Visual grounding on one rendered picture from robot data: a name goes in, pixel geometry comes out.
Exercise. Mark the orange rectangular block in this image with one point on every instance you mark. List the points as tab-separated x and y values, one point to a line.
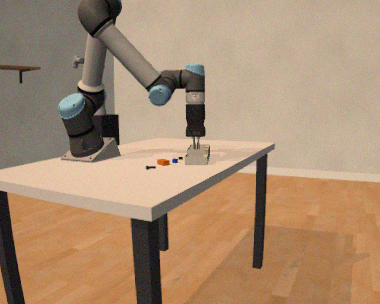
163	162

